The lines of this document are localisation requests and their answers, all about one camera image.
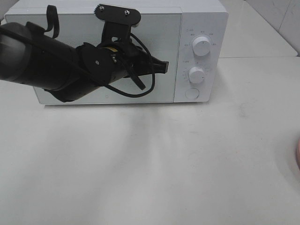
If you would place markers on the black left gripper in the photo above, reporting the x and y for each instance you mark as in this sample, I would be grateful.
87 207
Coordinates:
120 54

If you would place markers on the white timer knob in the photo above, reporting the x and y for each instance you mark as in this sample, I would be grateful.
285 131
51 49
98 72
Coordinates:
196 75

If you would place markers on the round white door button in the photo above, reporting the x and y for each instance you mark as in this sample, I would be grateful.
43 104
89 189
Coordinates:
192 93

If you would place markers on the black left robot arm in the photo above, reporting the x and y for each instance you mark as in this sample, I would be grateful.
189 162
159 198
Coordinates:
41 40

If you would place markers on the white microwave oven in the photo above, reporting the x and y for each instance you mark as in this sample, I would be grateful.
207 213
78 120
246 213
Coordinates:
198 18

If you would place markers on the upper white power knob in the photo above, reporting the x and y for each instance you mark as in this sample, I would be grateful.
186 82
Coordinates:
201 45

